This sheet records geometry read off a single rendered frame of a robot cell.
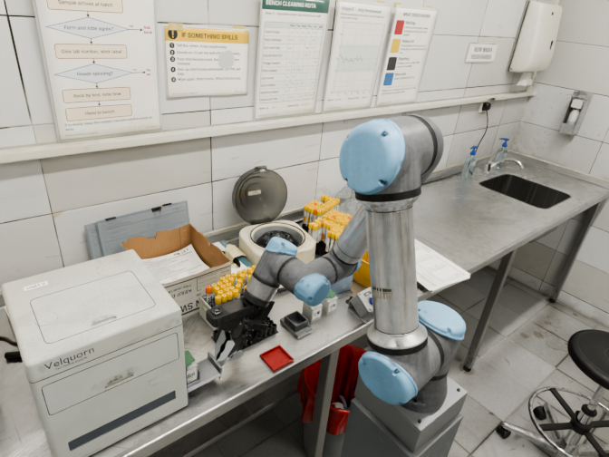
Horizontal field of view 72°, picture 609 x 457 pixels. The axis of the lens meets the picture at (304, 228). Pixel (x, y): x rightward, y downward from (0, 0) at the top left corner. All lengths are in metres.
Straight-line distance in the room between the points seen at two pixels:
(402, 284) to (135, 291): 0.55
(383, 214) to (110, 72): 0.90
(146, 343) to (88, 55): 0.78
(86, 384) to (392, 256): 0.62
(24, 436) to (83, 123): 0.79
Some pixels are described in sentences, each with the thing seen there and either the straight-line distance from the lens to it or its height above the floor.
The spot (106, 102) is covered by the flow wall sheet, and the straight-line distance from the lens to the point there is 1.37.
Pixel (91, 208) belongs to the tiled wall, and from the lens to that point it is 1.46.
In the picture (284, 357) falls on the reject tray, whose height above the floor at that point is 0.88.
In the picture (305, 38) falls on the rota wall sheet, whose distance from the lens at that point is 1.66.
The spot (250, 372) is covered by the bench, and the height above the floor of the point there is 0.88.
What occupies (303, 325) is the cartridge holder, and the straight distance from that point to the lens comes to 1.28.
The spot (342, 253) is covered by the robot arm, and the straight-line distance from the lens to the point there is 1.01.
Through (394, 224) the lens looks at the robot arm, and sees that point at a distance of 0.74.
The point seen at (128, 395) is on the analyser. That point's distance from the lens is 1.01.
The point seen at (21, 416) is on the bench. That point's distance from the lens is 1.21.
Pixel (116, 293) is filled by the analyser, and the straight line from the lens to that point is 0.98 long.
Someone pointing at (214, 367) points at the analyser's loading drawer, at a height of 0.91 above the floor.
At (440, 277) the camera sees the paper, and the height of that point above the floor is 0.89.
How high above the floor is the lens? 1.75
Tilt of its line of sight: 28 degrees down
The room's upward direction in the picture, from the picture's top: 5 degrees clockwise
